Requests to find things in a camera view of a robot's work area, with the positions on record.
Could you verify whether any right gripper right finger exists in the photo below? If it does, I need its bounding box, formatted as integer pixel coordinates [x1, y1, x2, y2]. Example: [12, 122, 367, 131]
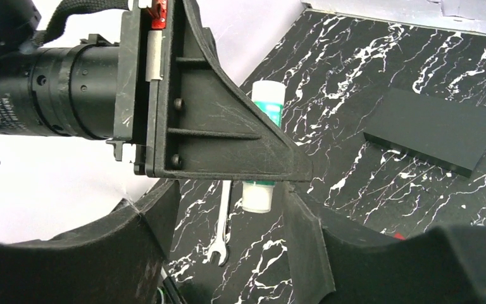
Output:
[280, 182, 486, 303]

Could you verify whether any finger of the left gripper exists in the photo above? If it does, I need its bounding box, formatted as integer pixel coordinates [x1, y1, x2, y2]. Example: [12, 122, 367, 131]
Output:
[153, 1, 313, 182]

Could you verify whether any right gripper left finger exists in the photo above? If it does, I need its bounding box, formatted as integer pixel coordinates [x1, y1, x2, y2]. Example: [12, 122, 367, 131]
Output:
[0, 180, 181, 303]

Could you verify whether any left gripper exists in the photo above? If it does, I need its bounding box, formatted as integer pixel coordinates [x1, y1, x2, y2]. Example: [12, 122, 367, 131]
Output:
[29, 1, 174, 177]

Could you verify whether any red envelope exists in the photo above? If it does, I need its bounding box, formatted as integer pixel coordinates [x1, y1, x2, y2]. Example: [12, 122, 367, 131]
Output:
[393, 232, 406, 240]

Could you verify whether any green white glue stick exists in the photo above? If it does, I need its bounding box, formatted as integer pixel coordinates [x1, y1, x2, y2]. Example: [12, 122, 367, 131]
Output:
[241, 80, 287, 214]

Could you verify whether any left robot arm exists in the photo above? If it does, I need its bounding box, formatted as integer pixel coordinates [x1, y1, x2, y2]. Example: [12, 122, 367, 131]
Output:
[0, 1, 313, 182]

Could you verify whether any silver wrench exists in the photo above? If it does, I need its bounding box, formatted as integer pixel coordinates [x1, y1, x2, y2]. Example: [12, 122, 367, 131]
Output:
[207, 180, 232, 267]

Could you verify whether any black rectangular block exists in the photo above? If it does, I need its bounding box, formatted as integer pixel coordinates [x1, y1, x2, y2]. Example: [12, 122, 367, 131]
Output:
[364, 89, 486, 178]

